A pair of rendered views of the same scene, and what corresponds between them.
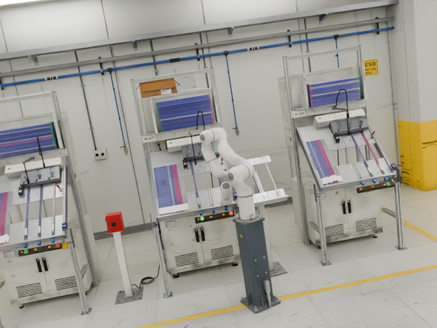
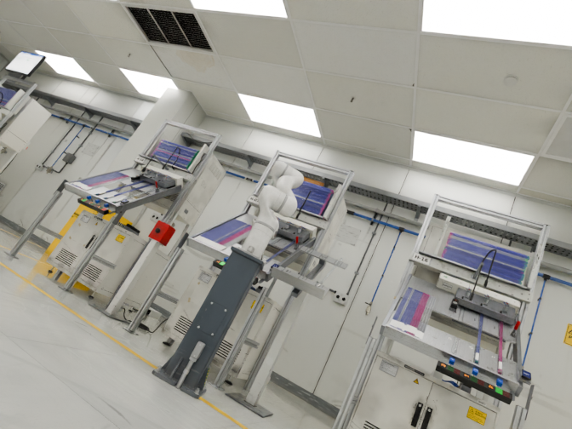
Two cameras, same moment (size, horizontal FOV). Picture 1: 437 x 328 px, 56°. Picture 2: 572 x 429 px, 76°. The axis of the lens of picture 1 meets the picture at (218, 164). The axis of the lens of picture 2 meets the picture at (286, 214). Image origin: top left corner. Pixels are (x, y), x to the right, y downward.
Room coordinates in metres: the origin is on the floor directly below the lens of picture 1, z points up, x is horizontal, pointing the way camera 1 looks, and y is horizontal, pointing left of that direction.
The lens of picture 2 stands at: (1.33, -1.27, 0.38)
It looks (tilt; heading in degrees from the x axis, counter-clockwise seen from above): 18 degrees up; 31
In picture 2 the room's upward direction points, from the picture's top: 28 degrees clockwise
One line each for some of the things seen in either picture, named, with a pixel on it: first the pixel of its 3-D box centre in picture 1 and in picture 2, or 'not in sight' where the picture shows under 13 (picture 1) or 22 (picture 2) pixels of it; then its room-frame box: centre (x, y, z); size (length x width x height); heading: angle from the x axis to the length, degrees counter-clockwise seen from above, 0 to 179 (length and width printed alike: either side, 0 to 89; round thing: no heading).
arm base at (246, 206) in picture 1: (246, 207); (256, 242); (3.01, -0.16, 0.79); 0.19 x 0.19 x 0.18
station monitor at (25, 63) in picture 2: not in sight; (27, 66); (3.38, 4.97, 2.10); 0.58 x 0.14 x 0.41; 96
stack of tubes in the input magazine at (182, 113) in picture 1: (185, 112); (300, 197); (3.88, 0.23, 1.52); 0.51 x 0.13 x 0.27; 96
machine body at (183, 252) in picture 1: (198, 232); (231, 328); (4.00, 0.31, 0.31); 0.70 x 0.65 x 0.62; 96
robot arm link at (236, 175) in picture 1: (239, 181); (269, 207); (2.99, -0.14, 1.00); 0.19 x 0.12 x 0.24; 131
